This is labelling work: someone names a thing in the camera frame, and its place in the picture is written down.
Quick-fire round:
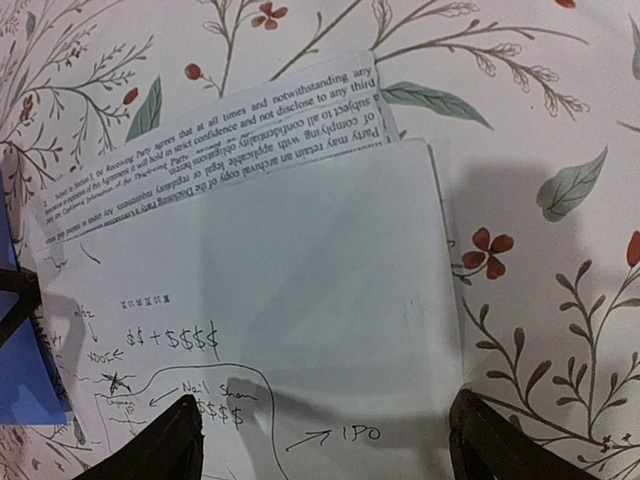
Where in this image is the blue ring binder folder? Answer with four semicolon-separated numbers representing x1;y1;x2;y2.
0;169;74;426

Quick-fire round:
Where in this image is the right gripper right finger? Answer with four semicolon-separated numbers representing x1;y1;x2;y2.
449;389;593;480

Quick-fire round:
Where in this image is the printed text paper sheet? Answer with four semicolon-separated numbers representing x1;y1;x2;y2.
30;51;398;250

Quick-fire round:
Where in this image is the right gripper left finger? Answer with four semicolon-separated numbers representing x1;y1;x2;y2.
77;394;204;480

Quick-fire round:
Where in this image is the floral patterned tablecloth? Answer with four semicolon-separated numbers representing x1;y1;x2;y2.
1;1;639;479

